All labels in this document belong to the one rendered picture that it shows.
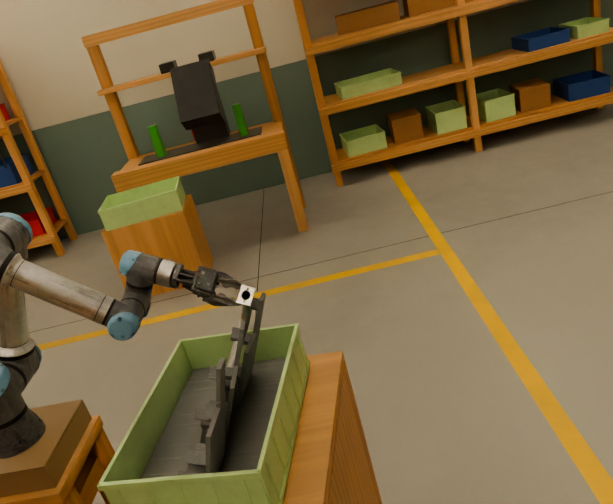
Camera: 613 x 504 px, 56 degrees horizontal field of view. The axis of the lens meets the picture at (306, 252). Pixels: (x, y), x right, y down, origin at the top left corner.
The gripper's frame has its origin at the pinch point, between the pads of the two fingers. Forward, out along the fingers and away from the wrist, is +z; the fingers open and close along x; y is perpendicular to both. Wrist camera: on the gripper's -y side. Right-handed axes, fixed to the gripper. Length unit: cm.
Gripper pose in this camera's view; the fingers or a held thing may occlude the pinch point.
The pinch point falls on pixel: (244, 296)
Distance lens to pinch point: 166.6
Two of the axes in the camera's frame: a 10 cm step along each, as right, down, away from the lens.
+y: 0.8, -2.7, -9.6
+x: 2.6, -9.2, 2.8
